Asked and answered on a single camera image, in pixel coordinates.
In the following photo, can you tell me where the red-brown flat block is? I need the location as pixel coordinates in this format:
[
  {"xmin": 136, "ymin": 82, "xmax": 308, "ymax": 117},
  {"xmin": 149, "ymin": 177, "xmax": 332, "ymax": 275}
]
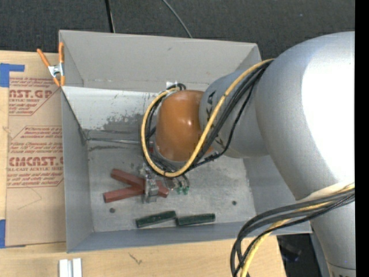
[
  {"xmin": 110, "ymin": 169, "xmax": 170, "ymax": 199},
  {"xmin": 103, "ymin": 186, "xmax": 145, "ymax": 204}
]

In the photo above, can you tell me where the grey metal bin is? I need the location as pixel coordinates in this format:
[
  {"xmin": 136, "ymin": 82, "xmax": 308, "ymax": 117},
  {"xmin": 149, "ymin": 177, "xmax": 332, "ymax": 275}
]
[{"xmin": 58, "ymin": 29, "xmax": 313, "ymax": 254}]

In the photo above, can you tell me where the brown cardboard board red print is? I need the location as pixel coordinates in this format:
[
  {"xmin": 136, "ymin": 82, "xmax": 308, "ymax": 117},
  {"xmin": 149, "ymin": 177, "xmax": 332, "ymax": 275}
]
[{"xmin": 0, "ymin": 50, "xmax": 67, "ymax": 248}]

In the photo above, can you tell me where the dark green flat block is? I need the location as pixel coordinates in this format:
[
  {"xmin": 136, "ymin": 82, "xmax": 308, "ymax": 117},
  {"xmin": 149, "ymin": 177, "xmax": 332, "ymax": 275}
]
[
  {"xmin": 175, "ymin": 212, "xmax": 217, "ymax": 227},
  {"xmin": 135, "ymin": 210, "xmax": 178, "ymax": 229}
]

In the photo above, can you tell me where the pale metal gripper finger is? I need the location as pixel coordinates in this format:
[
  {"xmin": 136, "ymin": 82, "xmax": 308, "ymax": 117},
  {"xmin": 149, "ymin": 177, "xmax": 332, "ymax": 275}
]
[
  {"xmin": 142, "ymin": 180, "xmax": 152, "ymax": 204},
  {"xmin": 151, "ymin": 182, "xmax": 161, "ymax": 203}
]

